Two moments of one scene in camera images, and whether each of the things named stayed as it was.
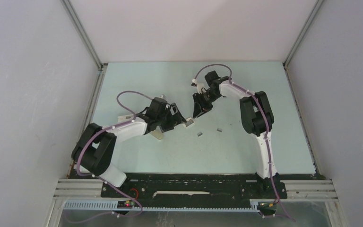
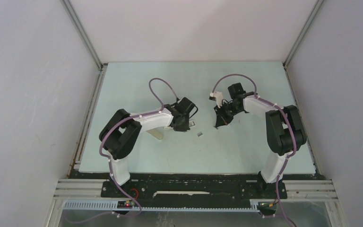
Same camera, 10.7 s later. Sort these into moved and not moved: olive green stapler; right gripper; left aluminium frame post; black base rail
Moved: right gripper
Not moved: black base rail; left aluminium frame post; olive green stapler
